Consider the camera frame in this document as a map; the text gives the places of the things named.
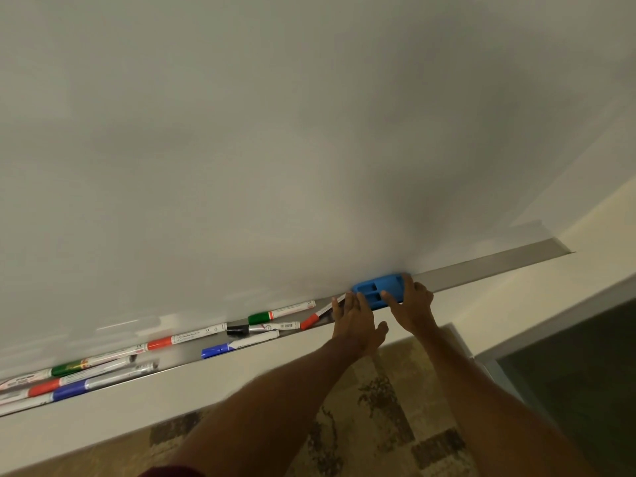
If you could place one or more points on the large white whiteboard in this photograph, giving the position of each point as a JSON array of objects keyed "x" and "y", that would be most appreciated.
[{"x": 248, "y": 143}]

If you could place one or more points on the person's left hand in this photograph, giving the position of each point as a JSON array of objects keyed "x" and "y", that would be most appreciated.
[{"x": 356, "y": 330}]

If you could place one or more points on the green cap whiteboard marker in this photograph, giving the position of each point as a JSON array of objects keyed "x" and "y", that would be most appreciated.
[
  {"x": 99, "y": 360},
  {"x": 278, "y": 313}
]

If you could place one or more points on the person's right hand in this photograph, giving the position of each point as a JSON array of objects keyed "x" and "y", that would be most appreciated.
[{"x": 416, "y": 310}]

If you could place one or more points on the blue whiteboard eraser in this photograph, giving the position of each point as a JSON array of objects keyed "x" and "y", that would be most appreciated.
[{"x": 373, "y": 288}]

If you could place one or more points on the black cap whiteboard marker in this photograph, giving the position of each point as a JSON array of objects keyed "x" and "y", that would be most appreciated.
[{"x": 263, "y": 328}]

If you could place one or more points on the dark glass door white frame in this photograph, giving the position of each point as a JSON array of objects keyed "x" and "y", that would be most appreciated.
[{"x": 586, "y": 382}]

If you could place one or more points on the person's left thumb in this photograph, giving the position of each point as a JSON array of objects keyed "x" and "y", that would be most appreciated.
[{"x": 381, "y": 331}]

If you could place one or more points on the metal whiteboard marker tray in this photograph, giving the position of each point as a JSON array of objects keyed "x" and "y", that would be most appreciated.
[{"x": 472, "y": 271}]

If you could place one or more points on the person's right forearm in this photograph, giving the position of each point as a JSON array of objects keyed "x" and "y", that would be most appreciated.
[{"x": 487, "y": 412}]

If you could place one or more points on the blue cap whiteboard marker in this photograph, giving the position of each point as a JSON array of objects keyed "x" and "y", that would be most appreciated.
[
  {"x": 238, "y": 344},
  {"x": 104, "y": 380}
]

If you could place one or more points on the person's left forearm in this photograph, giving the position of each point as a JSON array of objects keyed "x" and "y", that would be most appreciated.
[{"x": 268, "y": 412}]

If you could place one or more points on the person's right thumb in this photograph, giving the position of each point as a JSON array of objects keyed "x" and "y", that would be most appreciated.
[{"x": 390, "y": 303}]

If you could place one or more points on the red cap whiteboard marker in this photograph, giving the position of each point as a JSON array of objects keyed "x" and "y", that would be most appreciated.
[
  {"x": 310, "y": 320},
  {"x": 84, "y": 372},
  {"x": 186, "y": 337}
]

